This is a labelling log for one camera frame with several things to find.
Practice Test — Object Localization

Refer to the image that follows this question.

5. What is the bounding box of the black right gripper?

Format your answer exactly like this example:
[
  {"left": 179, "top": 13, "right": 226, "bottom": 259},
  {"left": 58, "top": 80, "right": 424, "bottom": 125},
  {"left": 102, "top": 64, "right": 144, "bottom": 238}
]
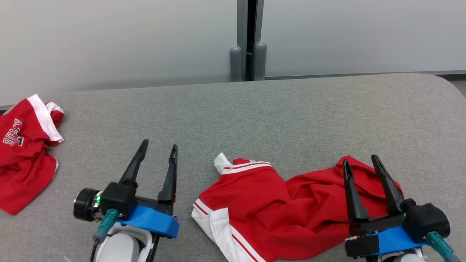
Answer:
[{"left": 342, "top": 155, "right": 405, "bottom": 258}]

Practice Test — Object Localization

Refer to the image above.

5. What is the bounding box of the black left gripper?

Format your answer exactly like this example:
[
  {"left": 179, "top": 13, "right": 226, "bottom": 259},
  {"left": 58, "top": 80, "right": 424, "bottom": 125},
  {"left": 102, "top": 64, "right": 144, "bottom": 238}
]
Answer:
[{"left": 118, "top": 139, "right": 179, "bottom": 218}]

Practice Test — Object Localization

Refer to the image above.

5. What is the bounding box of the red white-trimmed printed garment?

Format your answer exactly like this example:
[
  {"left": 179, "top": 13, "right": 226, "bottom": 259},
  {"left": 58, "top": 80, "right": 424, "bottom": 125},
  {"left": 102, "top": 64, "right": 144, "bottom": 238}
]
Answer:
[
  {"left": 0, "top": 94, "right": 65, "bottom": 215},
  {"left": 191, "top": 153, "right": 404, "bottom": 262}
]

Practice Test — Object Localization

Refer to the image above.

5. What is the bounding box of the blue left camera bracket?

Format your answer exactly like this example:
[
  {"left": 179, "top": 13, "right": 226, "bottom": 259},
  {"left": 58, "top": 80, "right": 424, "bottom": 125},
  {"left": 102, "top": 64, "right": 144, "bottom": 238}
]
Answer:
[{"left": 116, "top": 206, "right": 179, "bottom": 239}]

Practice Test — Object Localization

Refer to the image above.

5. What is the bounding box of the blue camera bracket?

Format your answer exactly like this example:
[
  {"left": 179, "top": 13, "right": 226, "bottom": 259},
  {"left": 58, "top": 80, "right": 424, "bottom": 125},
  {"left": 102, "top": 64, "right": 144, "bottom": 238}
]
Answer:
[
  {"left": 377, "top": 226, "right": 426, "bottom": 255},
  {"left": 116, "top": 206, "right": 179, "bottom": 239}
]

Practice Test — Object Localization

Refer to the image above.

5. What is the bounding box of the blue right camera bracket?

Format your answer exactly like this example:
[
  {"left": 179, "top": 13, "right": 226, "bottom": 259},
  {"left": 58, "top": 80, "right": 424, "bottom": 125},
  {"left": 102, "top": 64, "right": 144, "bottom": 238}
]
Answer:
[{"left": 377, "top": 226, "right": 426, "bottom": 255}]

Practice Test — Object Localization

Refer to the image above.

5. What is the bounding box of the teal-plug left camera cable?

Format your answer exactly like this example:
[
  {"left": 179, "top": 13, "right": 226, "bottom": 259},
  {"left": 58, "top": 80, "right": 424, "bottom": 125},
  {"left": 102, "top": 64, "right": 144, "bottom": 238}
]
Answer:
[{"left": 90, "top": 209, "right": 119, "bottom": 262}]

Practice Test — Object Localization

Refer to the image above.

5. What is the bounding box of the teal-plug camera cable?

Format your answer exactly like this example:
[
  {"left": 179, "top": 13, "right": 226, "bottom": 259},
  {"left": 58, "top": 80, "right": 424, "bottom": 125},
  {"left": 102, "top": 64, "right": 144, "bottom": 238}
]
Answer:
[
  {"left": 425, "top": 231, "right": 461, "bottom": 262},
  {"left": 90, "top": 209, "right": 119, "bottom": 262}
]

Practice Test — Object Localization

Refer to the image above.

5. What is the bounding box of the teal-plug right camera cable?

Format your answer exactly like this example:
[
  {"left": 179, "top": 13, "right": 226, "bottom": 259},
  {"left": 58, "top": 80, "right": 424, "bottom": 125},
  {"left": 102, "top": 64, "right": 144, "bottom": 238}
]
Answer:
[{"left": 425, "top": 231, "right": 461, "bottom": 262}]

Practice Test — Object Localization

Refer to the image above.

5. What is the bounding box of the grey cylindrical post foot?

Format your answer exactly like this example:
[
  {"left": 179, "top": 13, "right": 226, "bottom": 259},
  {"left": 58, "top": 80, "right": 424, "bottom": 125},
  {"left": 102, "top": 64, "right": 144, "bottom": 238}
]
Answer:
[
  {"left": 254, "top": 41, "right": 267, "bottom": 81},
  {"left": 229, "top": 46, "right": 242, "bottom": 82}
]

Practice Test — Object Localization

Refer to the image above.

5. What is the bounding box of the grey partition frame post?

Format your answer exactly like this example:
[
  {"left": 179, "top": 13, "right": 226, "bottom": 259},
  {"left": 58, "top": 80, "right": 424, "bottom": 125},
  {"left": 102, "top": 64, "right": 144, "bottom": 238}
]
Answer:
[{"left": 237, "top": 0, "right": 265, "bottom": 81}]

